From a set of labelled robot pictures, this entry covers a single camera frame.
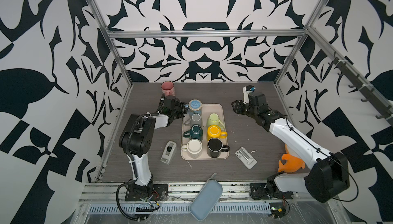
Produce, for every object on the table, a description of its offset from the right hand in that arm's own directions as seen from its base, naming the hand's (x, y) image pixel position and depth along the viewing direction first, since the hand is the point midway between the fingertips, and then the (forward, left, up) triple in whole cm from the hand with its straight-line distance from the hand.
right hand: (234, 101), depth 83 cm
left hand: (+10, +26, -10) cm, 30 cm away
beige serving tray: (+11, +13, -22) cm, 28 cm away
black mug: (-21, +11, -12) cm, 26 cm away
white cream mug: (-20, +22, -14) cm, 32 cm away
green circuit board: (-46, -17, -22) cm, 54 cm away
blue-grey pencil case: (-42, +16, -17) cm, 48 cm away
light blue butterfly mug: (+3, +21, -9) cm, 23 cm away
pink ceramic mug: (+19, +39, -10) cm, 45 cm away
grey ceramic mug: (-4, +21, -11) cm, 24 cm away
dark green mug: (-13, +21, -10) cm, 27 cm away
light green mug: (-4, +11, -11) cm, 16 cm away
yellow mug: (-11, +10, -12) cm, 19 cm away
